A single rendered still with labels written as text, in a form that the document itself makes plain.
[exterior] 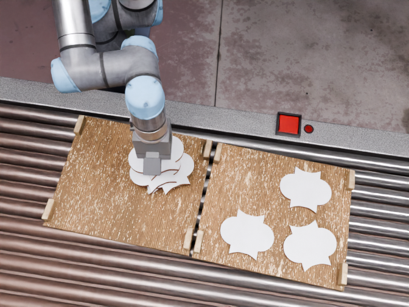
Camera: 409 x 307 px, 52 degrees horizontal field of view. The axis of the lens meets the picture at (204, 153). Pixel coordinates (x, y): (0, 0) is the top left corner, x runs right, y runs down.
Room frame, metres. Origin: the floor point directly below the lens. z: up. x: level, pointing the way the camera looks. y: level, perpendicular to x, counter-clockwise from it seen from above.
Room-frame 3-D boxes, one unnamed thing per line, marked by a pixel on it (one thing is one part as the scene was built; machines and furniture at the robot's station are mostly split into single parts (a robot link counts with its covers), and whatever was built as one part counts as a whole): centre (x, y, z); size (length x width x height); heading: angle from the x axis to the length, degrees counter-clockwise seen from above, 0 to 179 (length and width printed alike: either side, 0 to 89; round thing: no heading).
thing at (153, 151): (0.40, 0.13, 1.17); 0.12 x 0.09 x 0.16; 2
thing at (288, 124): (0.62, -0.26, 0.92); 0.06 x 0.06 x 0.01; 85
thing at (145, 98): (0.43, 0.13, 1.32); 0.09 x 0.08 x 0.11; 13
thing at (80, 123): (0.55, 0.38, 0.95); 0.06 x 0.02 x 0.03; 172
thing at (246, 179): (0.33, -0.21, 0.93); 0.41 x 0.35 x 0.02; 81
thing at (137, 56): (0.52, 0.17, 1.32); 0.11 x 0.11 x 0.08; 13
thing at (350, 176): (0.43, -0.43, 0.95); 0.06 x 0.02 x 0.03; 171
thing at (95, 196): (0.39, 0.20, 0.93); 0.41 x 0.35 x 0.02; 82
